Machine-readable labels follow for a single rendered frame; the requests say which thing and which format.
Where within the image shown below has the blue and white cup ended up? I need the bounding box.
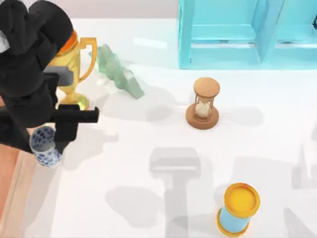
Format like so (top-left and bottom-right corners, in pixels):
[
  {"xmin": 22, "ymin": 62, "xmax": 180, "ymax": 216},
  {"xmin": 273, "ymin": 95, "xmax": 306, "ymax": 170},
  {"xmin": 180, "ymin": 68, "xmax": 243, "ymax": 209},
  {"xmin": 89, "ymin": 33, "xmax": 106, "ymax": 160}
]
[{"xmin": 29, "ymin": 125, "xmax": 63, "ymax": 169}]

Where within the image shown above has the shallow salmon-coloured box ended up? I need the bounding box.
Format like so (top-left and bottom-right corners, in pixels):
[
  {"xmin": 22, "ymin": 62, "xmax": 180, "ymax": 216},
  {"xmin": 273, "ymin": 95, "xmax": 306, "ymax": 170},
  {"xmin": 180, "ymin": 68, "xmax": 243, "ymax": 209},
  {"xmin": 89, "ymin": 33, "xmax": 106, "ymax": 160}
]
[{"xmin": 0, "ymin": 95, "xmax": 34, "ymax": 238}]

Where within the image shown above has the gold trophy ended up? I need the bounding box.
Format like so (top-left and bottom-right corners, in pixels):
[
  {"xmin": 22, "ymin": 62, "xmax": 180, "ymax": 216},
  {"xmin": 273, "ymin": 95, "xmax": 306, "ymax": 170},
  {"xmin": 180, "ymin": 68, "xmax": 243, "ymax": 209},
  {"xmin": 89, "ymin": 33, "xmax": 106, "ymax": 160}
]
[{"xmin": 47, "ymin": 29, "xmax": 98, "ymax": 111}]

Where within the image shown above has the pale green glass rock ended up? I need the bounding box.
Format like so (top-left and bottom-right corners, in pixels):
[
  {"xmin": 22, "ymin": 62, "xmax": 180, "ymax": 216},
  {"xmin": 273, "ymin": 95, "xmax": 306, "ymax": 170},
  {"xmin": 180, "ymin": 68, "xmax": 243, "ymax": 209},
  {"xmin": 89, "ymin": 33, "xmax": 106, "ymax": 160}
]
[{"xmin": 96, "ymin": 44, "xmax": 145, "ymax": 101}]

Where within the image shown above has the wooden hourglass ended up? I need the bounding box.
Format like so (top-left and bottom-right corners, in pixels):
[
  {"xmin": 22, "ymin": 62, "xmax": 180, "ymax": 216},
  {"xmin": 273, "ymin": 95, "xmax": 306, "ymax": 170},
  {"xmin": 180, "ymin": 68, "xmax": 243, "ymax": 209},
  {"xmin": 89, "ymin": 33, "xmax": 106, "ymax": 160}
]
[{"xmin": 185, "ymin": 77, "xmax": 221, "ymax": 130}]

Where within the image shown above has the light blue rack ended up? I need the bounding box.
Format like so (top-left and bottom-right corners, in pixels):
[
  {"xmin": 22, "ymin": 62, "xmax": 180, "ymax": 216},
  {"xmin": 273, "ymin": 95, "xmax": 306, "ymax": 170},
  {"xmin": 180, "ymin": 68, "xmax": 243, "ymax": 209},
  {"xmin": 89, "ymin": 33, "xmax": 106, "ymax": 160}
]
[{"xmin": 177, "ymin": 0, "xmax": 317, "ymax": 71}]

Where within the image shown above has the yellow and blue can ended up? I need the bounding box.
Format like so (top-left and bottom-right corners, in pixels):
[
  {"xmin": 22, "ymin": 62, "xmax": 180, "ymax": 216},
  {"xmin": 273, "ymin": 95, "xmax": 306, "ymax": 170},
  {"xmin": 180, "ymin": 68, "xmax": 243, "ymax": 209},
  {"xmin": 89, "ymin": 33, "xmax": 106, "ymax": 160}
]
[{"xmin": 216, "ymin": 182, "xmax": 261, "ymax": 236}]

